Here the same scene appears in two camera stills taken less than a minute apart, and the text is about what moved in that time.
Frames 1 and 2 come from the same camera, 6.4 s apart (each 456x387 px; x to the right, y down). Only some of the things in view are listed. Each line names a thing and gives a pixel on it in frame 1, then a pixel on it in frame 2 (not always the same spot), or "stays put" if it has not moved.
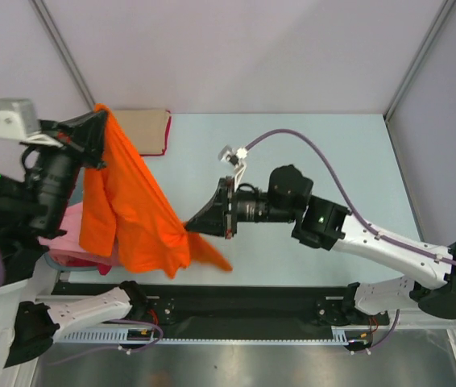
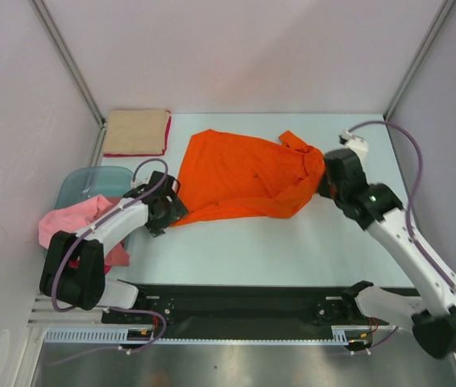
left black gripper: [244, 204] → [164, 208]
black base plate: [234, 307] stays put
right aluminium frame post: [442, 14] stays put
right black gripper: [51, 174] → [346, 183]
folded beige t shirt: [146, 128] stays put
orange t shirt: [128, 210] → [226, 173]
